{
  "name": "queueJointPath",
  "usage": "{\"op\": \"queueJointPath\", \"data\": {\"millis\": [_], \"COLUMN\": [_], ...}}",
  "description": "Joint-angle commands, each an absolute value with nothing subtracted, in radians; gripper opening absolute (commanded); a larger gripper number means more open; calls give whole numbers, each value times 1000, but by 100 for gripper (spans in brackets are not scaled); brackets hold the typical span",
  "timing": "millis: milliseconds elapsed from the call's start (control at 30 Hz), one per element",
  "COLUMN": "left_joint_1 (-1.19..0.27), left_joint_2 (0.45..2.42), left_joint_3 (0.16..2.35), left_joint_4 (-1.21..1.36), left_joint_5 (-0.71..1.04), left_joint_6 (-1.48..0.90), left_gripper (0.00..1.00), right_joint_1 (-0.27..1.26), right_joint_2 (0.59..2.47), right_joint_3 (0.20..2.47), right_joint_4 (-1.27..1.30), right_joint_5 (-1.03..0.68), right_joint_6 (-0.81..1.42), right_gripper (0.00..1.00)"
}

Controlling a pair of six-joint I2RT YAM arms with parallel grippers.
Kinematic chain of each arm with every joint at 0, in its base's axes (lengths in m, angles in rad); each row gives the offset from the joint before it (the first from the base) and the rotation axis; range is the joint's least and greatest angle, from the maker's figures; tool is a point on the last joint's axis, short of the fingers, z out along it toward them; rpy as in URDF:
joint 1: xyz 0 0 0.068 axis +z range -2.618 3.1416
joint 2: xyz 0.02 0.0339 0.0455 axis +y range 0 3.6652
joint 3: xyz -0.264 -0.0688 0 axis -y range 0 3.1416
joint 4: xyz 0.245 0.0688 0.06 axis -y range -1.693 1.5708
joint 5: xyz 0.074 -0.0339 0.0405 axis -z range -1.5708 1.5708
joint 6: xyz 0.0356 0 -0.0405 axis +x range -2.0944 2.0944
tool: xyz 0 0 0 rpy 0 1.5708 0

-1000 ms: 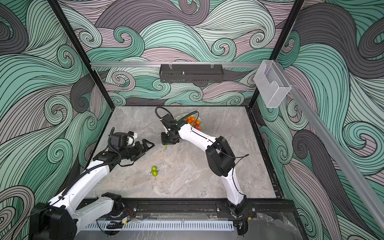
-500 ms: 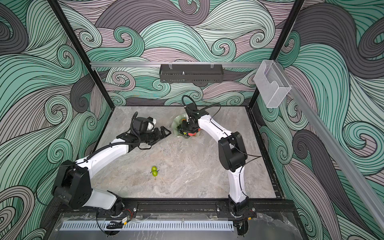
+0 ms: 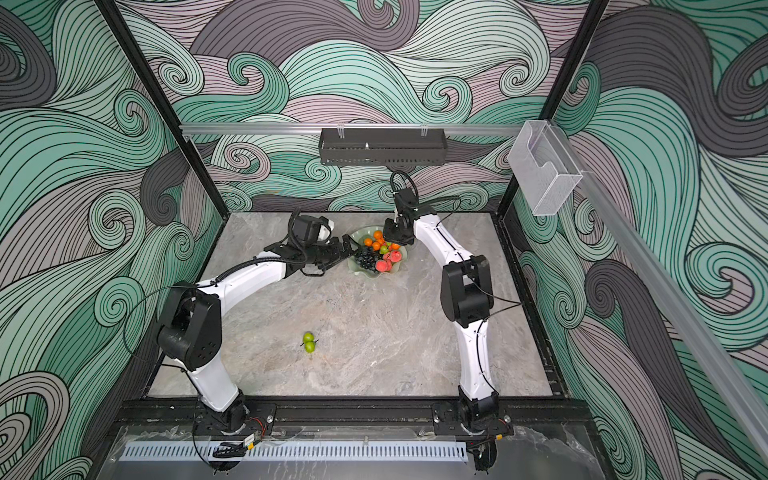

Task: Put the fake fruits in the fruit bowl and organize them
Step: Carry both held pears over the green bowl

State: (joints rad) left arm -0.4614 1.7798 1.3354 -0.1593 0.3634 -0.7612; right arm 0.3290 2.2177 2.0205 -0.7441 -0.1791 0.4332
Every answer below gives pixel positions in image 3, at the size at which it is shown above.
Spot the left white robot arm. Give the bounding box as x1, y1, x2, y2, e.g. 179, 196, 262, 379
155, 235, 356, 432

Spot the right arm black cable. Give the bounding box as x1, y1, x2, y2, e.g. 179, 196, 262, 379
388, 169, 463, 211

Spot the aluminium rail right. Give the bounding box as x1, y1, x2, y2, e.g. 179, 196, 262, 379
550, 124, 767, 460

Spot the aluminium rail back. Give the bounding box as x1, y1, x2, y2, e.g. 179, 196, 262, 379
179, 122, 522, 137

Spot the white slotted cable duct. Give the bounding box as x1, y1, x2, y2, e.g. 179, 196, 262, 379
118, 440, 468, 463

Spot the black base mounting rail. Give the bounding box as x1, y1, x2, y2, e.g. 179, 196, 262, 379
115, 396, 591, 437

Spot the dark fake grape bunch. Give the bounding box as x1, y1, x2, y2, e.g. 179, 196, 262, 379
354, 245, 381, 273

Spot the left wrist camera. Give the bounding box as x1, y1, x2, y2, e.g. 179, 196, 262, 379
314, 216, 334, 244

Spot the black perforated metal tray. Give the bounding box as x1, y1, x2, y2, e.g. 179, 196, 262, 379
318, 129, 448, 168

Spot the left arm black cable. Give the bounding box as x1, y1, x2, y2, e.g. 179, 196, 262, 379
285, 208, 328, 278

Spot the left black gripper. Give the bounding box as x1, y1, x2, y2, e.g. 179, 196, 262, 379
305, 235, 362, 271

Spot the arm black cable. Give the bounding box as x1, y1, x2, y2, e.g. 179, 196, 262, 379
285, 208, 328, 278
388, 169, 463, 211

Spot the aluminium rail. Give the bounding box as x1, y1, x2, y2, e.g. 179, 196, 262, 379
550, 124, 767, 460
179, 122, 522, 137

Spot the clear plastic wall bin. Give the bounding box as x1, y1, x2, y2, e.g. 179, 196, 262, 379
507, 120, 583, 217

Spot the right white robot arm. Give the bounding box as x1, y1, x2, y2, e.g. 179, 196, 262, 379
384, 206, 499, 422

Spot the light green wavy fruit bowl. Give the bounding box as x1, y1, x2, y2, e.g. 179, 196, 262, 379
347, 226, 408, 278

